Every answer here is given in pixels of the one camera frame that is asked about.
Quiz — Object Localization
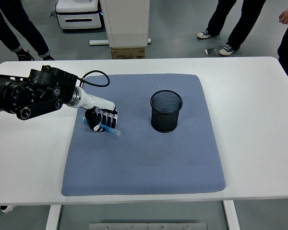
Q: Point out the white table leg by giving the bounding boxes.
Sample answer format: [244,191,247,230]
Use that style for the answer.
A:
[45,205,62,230]
[222,200,240,230]

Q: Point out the blue-grey quilted mat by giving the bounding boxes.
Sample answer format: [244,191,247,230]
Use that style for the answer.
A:
[61,73,227,197]

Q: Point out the white cabinet column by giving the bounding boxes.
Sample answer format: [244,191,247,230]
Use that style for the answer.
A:
[99,0,152,48]

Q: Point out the grey metal floor bar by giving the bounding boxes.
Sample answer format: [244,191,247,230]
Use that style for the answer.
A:
[89,39,110,46]

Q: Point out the blue marker with clear cap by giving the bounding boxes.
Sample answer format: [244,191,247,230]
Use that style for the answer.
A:
[82,116,122,137]

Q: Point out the black mesh pen holder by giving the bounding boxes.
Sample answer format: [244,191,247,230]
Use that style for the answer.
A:
[150,90,183,134]

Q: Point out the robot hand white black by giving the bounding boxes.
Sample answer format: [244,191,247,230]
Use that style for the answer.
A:
[79,87,119,133]

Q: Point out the brown cardboard box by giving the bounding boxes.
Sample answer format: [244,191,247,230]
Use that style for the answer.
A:
[111,46,146,60]

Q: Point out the person's hand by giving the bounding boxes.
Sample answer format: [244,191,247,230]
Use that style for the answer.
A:
[279,7,288,24]

